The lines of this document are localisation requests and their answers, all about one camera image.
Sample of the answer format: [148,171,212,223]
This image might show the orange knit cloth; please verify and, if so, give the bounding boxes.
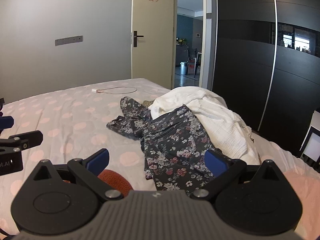
[97,169,133,198]

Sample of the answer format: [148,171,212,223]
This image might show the dark door handle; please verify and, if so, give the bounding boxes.
[133,30,144,47]

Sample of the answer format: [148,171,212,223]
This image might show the white crinkled garment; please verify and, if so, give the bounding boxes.
[148,86,260,165]

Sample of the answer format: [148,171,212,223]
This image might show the dark chair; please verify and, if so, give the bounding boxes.
[187,47,202,78]

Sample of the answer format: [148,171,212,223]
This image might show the dark floral pants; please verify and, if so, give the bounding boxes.
[106,97,233,192]

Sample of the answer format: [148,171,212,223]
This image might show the white door frame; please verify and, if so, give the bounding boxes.
[199,0,218,90]

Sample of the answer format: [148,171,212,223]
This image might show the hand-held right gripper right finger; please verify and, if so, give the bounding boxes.
[190,149,284,201]

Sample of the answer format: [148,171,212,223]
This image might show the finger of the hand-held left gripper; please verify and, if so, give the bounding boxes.
[0,130,43,153]
[0,116,14,132]

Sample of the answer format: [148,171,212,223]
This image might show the thin charger cable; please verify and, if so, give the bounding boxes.
[98,86,137,95]

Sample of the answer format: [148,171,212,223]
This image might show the cream door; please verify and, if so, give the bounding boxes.
[130,0,178,90]

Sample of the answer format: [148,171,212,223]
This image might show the white framed board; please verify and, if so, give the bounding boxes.
[299,110,320,168]

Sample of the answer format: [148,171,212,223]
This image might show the grey wall switch panel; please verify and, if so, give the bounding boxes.
[55,35,83,46]

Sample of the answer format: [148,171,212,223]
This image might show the black wardrobe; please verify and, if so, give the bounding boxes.
[211,0,320,158]

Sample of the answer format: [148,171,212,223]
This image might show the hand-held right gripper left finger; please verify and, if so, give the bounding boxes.
[32,148,124,201]

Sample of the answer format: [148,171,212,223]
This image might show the pink polka dot bed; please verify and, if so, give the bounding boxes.
[0,77,320,238]

